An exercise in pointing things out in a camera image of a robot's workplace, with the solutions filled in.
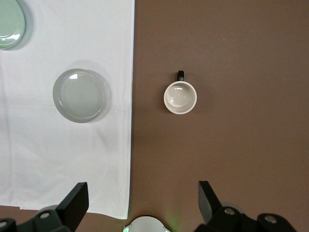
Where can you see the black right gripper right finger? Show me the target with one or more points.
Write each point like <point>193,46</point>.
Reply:
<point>208,203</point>

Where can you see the white rounded device green light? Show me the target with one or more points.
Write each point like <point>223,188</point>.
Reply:
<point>144,224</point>

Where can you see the gray round plate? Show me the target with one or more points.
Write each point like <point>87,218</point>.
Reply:
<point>79,96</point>

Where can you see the pale blue round plate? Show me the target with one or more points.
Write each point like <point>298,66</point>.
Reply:
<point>9,24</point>

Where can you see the white tablecloth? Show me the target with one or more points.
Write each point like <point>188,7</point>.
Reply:
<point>72,157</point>

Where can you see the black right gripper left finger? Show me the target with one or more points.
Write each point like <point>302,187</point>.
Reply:
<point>72,205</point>

